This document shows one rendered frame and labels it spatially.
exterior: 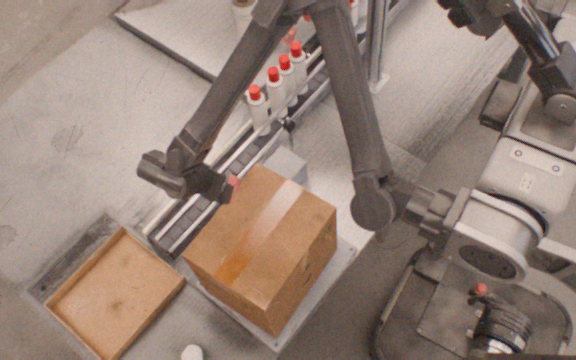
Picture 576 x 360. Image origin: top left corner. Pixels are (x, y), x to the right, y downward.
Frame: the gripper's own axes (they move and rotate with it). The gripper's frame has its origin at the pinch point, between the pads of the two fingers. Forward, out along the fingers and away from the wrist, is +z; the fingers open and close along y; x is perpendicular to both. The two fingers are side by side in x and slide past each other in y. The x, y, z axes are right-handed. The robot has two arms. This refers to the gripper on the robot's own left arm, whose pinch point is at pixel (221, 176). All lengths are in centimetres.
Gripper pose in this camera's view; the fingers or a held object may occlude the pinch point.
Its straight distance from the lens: 134.1
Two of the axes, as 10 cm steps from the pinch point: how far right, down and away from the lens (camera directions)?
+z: 3.9, -1.1, 9.1
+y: -8.6, -3.9, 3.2
